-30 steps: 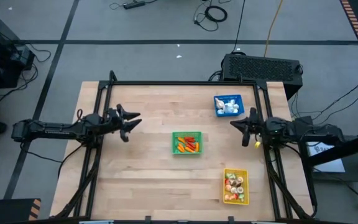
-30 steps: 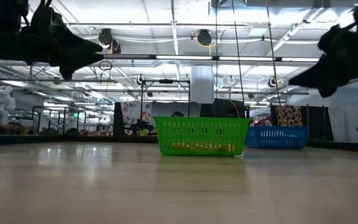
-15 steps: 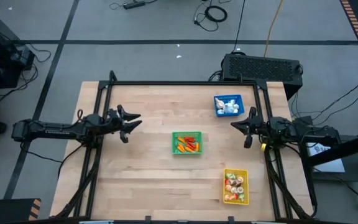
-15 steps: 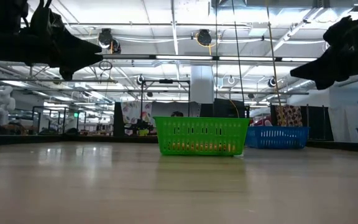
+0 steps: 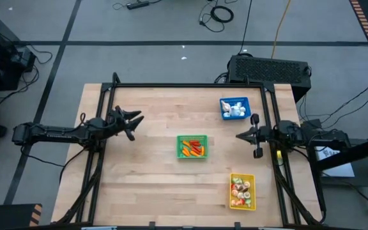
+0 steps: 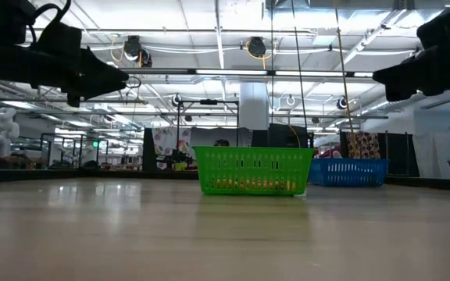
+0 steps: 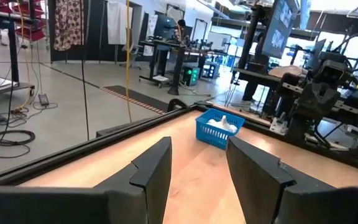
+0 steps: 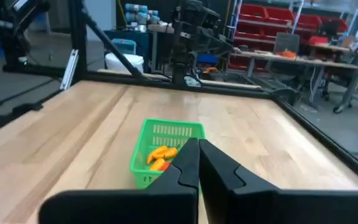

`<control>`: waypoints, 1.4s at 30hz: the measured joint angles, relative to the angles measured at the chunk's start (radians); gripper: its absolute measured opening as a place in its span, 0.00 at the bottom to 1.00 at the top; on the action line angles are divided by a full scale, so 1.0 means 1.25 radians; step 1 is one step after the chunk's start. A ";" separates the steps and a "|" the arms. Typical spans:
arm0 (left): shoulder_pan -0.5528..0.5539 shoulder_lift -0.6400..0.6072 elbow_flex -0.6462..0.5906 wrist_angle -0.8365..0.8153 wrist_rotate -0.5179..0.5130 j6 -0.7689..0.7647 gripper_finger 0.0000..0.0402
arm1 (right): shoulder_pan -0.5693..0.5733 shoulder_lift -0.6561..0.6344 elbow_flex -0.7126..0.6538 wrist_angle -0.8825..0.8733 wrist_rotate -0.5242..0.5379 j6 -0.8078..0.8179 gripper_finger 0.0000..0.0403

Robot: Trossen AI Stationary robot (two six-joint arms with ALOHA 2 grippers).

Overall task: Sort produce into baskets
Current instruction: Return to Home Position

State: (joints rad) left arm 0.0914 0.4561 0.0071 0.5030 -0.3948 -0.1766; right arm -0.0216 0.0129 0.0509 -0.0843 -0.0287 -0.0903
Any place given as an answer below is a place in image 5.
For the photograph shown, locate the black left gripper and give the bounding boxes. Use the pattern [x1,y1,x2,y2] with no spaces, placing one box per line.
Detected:
[107,105,145,142]

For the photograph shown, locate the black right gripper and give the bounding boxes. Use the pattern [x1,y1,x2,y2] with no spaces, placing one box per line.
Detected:
[235,113,279,159]

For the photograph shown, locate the green plastic basket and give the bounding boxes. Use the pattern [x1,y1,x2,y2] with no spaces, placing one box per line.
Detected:
[176,134,209,160]

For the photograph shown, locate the blue plastic basket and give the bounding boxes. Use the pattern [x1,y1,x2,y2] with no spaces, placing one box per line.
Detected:
[219,96,252,121]

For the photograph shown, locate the black power adapter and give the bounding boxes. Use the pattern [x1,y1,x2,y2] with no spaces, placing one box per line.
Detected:
[300,118,321,130]

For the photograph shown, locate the black computer tower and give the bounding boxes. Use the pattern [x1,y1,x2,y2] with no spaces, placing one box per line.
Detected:
[227,54,312,103]

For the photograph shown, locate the yellow plastic basket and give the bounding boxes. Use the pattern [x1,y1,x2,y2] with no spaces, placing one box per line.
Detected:
[229,173,257,211]

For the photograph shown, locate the white printed paper sheet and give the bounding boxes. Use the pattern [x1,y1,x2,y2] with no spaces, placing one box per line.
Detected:
[316,146,356,178]

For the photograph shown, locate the black power strip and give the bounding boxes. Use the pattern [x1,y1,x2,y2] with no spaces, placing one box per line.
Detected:
[126,0,151,10]

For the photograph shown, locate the black metal stand beam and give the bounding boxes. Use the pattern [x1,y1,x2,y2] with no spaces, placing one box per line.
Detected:
[314,134,368,173]

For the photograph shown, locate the dark grey side table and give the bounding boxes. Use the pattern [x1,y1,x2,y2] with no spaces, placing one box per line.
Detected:
[305,137,368,189]

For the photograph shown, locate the black box hazard stripes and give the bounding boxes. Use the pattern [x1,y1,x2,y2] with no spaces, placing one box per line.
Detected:
[0,203,43,230]

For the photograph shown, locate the black aluminium table frame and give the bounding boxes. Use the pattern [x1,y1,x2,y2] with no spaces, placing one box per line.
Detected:
[54,72,325,226]

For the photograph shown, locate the yellow floor cable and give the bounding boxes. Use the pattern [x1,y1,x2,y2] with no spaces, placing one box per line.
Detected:
[270,0,292,60]

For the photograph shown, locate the straight black floor cable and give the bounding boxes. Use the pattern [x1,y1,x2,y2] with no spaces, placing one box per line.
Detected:
[237,0,254,55]

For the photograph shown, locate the coiled black cable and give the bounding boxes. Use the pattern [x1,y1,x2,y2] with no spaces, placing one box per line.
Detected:
[199,0,235,33]

